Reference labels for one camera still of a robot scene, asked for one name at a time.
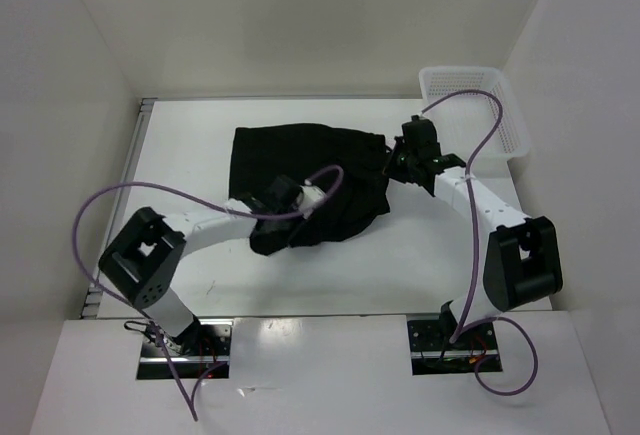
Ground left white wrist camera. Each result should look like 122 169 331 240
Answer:
296 180 326 219

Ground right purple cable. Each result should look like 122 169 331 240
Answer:
422 89 541 397

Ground aluminium table frame rail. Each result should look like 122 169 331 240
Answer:
71 98 158 308

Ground black shorts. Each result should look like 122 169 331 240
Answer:
228 123 390 256

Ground white plastic basket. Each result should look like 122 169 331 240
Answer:
418 66 531 161

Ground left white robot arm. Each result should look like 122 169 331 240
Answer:
98 176 317 355

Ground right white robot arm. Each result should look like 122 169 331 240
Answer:
383 115 563 348

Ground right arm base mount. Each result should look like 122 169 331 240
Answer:
406 314 503 376

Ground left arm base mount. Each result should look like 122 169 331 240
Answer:
123 319 233 380

